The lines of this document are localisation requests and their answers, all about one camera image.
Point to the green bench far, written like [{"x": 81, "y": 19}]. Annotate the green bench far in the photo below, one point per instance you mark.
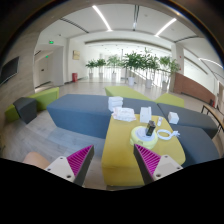
[{"x": 127, "y": 92}]

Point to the framed wall picture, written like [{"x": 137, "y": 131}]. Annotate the framed wall picture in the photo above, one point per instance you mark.
[{"x": 76, "y": 55}]

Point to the red trash bin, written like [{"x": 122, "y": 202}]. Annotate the red trash bin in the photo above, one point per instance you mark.
[{"x": 74, "y": 77}]

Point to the large grey-blue sofa bench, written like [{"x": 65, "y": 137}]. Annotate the large grey-blue sofa bench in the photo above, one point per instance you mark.
[{"x": 89, "y": 115}]

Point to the round tan stool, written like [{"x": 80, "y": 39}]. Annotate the round tan stool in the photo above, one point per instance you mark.
[{"x": 35, "y": 159}]

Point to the wall-mounted black television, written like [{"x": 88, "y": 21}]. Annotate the wall-mounted black television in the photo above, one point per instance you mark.
[{"x": 9, "y": 70}]

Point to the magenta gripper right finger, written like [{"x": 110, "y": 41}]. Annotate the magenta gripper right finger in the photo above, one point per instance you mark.
[{"x": 153, "y": 166}]

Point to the green bench left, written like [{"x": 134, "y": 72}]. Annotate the green bench left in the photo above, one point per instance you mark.
[{"x": 43, "y": 98}]

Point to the black charger plug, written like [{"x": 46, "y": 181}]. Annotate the black charger plug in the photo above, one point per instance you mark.
[{"x": 150, "y": 128}]

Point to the green bench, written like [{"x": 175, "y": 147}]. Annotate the green bench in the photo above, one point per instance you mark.
[
  {"x": 43, "y": 98},
  {"x": 127, "y": 92}
]

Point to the small white adapter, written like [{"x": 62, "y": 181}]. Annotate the small white adapter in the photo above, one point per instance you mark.
[{"x": 160, "y": 119}]

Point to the stacked white boxes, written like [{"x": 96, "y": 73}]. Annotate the stacked white boxes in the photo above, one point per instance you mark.
[{"x": 114, "y": 102}]

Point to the dark grey cube stool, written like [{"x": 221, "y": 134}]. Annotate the dark grey cube stool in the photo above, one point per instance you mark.
[{"x": 26, "y": 108}]

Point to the large potted plant centre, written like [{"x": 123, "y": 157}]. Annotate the large potted plant centre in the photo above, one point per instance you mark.
[{"x": 131, "y": 62}]

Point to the plastic bag of wipes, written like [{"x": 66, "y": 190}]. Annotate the plastic bag of wipes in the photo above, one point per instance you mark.
[{"x": 123, "y": 114}]

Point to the white upright box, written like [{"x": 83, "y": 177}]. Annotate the white upright box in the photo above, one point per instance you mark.
[{"x": 145, "y": 114}]

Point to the white cube box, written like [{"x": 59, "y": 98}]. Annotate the white cube box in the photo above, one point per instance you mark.
[{"x": 173, "y": 118}]

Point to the potted plant far left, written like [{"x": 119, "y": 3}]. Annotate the potted plant far left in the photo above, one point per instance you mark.
[{"x": 91, "y": 65}]

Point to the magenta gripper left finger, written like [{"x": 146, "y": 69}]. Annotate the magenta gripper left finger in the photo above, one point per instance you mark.
[{"x": 74, "y": 167}]

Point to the potted plant right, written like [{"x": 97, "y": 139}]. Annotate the potted plant right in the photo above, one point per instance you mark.
[{"x": 168, "y": 67}]

